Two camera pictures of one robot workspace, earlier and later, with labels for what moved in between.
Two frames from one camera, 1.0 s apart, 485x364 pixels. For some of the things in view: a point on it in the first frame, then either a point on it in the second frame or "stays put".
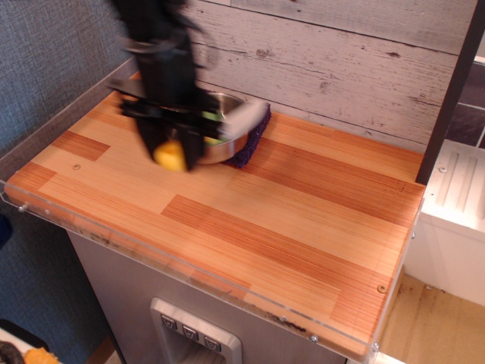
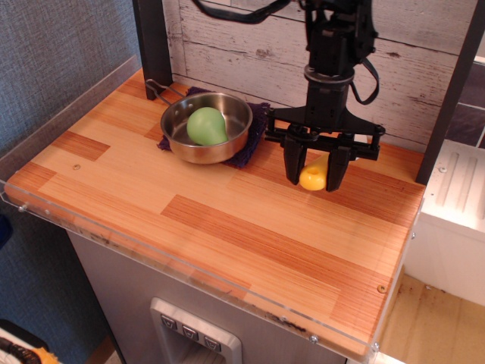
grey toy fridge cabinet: (152, 316) stays put
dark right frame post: (452, 93) stays put
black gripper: (167, 95) to (325, 118)
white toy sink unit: (447, 249) stays put
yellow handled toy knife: (169, 155) to (313, 176)
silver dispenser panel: (187, 338) stays put
